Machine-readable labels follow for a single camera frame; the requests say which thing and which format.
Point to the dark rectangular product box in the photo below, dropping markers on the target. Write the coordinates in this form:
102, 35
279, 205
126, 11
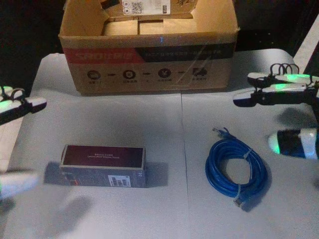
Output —
104, 166

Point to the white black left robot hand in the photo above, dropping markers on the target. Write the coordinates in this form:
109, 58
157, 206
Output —
35, 103

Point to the white slanted bar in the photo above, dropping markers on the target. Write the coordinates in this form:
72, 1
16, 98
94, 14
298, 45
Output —
307, 47

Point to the open brown cardboard box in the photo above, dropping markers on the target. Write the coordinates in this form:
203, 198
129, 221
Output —
149, 64

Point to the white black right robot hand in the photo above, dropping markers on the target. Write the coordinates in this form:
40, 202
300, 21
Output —
281, 88

